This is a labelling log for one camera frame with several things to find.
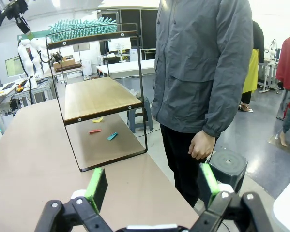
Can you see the white desk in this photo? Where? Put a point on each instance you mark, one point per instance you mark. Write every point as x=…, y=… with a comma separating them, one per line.
x=127, y=67

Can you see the black square pedestal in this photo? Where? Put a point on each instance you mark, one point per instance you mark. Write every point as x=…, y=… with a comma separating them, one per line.
x=229, y=166

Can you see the red clip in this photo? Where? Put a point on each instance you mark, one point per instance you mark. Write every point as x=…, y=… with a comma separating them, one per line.
x=95, y=131

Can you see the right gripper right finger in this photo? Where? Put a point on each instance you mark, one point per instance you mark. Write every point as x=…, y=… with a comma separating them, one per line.
x=209, y=183

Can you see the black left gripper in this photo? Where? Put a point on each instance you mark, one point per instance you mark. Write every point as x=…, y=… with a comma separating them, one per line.
x=12, y=9

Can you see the monitor with green screen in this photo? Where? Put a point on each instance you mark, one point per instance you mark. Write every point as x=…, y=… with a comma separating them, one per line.
x=12, y=66

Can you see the grey metal workbench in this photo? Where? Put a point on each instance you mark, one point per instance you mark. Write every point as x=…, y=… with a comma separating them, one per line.
x=45, y=89

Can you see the person's left hand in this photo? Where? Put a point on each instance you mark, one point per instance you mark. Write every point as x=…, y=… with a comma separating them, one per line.
x=201, y=146

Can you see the teal chenille duster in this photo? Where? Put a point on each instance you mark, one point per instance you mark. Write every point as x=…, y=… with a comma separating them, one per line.
x=81, y=30

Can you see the teal clip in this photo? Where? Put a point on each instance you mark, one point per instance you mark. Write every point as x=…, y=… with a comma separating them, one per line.
x=112, y=137

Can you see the wooden crate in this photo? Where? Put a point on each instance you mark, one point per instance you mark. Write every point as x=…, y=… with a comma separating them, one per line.
x=67, y=64

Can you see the black shelving cabinet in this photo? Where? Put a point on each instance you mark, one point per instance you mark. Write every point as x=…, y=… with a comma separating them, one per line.
x=148, y=29

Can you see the person in grey jacket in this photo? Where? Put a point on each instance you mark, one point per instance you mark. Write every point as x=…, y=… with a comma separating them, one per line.
x=195, y=60

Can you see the person with yellow apron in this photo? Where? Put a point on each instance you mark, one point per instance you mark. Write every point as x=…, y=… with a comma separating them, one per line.
x=252, y=72

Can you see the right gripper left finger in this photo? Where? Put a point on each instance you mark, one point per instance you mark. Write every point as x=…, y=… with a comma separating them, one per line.
x=98, y=188

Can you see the yellow clip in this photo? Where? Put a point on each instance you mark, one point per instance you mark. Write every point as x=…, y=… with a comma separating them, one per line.
x=97, y=120

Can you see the person's left forearm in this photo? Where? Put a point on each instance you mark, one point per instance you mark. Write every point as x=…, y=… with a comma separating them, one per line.
x=222, y=108

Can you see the grey plastic stool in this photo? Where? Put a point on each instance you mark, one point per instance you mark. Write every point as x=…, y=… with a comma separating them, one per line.
x=140, y=120

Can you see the black frame wooden shelf rack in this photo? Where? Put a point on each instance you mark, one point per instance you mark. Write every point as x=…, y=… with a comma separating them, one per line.
x=98, y=96

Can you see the white humanoid robot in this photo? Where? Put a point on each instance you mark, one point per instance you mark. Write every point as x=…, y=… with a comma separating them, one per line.
x=26, y=58

